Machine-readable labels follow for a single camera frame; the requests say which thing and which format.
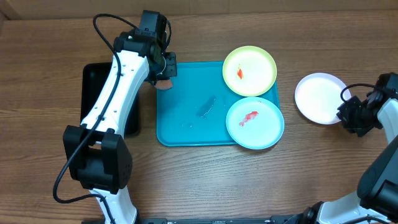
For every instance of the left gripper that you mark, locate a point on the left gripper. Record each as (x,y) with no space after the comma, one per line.
(171,70)

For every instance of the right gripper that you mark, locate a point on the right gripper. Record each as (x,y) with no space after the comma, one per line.
(345,117)

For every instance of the pink sponge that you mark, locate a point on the pink sponge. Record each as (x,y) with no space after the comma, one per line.
(164,84)

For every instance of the white plate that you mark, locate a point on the white plate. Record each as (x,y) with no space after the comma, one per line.
(317,97)

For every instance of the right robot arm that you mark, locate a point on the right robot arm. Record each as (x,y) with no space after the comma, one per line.
(376,197)

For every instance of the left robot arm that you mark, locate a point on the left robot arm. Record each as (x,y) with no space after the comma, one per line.
(97,155)

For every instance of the teal serving tray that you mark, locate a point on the teal serving tray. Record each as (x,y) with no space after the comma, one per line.
(193,112)

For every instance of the black rectangular tray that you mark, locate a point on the black rectangular tray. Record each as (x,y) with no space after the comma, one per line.
(93,79)

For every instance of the yellow-green plate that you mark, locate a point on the yellow-green plate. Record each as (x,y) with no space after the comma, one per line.
(249,71)

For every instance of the light blue plate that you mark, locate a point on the light blue plate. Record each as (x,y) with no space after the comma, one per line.
(255,123)

